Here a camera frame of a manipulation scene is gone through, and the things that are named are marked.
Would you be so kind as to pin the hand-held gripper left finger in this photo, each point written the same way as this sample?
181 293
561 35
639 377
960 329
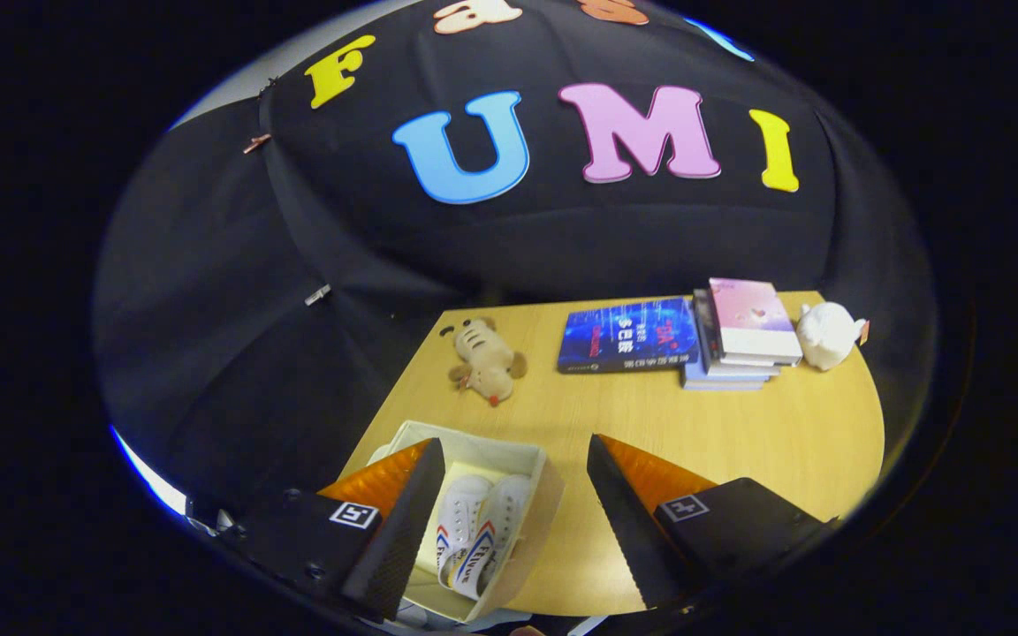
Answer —
394 548

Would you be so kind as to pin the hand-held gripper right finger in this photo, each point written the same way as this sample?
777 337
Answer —
633 539

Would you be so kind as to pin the white canvas shoe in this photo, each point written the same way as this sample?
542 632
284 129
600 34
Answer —
465 499
509 503

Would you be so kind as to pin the beige fabric storage box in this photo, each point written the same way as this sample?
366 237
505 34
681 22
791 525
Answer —
491 455

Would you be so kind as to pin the light blue book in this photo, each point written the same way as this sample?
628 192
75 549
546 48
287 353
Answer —
721 383

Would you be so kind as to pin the dark blue book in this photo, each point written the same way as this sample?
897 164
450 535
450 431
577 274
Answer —
624 334

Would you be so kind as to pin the tan plush dog toy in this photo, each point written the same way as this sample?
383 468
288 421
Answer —
487 358

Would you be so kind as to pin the pink cover book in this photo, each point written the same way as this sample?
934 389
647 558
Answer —
752 314

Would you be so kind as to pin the silver cloth clip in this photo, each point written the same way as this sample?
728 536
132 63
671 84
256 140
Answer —
317 295

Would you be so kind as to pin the white plush toy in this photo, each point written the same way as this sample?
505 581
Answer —
827 336

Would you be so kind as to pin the black backdrop cloth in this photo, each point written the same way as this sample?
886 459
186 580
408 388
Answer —
297 265

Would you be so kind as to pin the copper cloth clip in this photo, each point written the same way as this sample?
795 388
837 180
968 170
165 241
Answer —
256 143

